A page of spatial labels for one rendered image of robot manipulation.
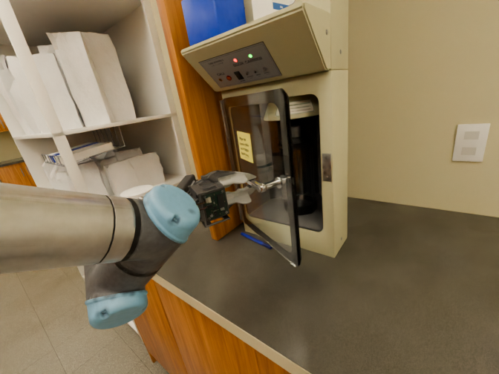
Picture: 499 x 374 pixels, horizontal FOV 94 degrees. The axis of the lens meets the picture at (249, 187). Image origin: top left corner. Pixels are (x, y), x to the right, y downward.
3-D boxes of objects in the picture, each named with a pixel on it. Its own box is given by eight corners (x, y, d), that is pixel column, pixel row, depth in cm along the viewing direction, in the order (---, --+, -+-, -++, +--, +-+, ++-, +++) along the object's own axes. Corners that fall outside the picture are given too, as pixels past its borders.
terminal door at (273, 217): (244, 220, 81) (223, 98, 67) (301, 268, 55) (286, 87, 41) (242, 221, 81) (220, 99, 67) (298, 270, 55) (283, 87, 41)
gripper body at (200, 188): (234, 219, 47) (173, 241, 42) (219, 205, 54) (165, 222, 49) (227, 183, 44) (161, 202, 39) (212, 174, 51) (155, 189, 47)
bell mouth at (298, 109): (284, 113, 79) (283, 96, 77) (338, 108, 68) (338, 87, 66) (252, 122, 66) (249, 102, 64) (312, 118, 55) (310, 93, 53)
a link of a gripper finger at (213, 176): (238, 186, 52) (201, 200, 49) (235, 184, 53) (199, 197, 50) (233, 166, 50) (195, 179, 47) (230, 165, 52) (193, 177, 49)
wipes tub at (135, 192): (152, 211, 113) (142, 182, 107) (168, 217, 105) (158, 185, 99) (125, 225, 103) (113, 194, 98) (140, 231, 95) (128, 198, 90)
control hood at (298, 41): (220, 91, 68) (213, 52, 64) (332, 70, 48) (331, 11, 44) (188, 94, 60) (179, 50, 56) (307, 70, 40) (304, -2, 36)
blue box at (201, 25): (219, 49, 62) (212, 8, 59) (249, 38, 56) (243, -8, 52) (189, 47, 55) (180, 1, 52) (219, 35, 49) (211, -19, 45)
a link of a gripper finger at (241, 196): (268, 202, 52) (229, 214, 48) (255, 195, 57) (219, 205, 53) (267, 190, 51) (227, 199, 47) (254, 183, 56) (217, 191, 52)
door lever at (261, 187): (261, 179, 59) (260, 169, 58) (283, 189, 51) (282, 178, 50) (242, 185, 57) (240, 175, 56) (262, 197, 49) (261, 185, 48)
